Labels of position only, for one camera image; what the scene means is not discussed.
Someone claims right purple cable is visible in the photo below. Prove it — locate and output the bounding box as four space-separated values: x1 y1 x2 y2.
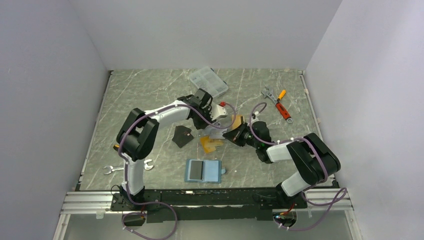
248 101 348 232

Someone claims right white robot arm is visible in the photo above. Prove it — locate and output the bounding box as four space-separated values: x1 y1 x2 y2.
222 121 341 208

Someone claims silver open-end wrench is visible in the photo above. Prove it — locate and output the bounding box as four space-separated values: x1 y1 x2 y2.
104 159 155 175

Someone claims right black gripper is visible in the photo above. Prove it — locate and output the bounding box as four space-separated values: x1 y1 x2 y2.
222 121 260 149

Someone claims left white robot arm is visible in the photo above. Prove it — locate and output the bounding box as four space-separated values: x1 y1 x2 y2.
116 88 214 210

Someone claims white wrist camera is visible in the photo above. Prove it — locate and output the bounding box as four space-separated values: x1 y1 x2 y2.
251 111 260 122
210 103 228 122

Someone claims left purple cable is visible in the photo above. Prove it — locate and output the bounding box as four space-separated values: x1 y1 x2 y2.
117 102 238 240

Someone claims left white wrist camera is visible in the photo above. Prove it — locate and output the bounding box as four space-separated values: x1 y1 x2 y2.
210 103 228 122

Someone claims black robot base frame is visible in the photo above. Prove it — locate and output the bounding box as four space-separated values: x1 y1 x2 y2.
109 187 308 223

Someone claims silver credit card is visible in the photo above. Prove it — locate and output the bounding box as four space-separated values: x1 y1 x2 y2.
202 126 228 139

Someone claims clear plastic organizer box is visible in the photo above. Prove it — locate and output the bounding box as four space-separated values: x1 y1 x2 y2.
188 66 229 98

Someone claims black credit card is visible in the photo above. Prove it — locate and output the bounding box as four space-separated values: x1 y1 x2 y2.
188 160 204 181

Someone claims orange credit card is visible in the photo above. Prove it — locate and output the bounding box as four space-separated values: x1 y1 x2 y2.
230 114 245 131

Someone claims purple cable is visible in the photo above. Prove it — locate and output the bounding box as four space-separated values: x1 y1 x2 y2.
117 102 238 240
248 101 348 232

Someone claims aluminium rail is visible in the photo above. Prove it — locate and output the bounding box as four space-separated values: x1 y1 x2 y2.
60 191 113 216

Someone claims blue card holder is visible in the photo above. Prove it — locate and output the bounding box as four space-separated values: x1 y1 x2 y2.
184 159 227 184

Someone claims orange handled screwdriver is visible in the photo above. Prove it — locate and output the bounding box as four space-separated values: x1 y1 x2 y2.
276 89 286 103

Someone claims red handled adjustable wrench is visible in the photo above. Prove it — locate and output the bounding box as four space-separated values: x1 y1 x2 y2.
261 86 294 124

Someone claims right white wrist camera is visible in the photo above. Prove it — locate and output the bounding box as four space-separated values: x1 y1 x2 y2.
251 111 260 122

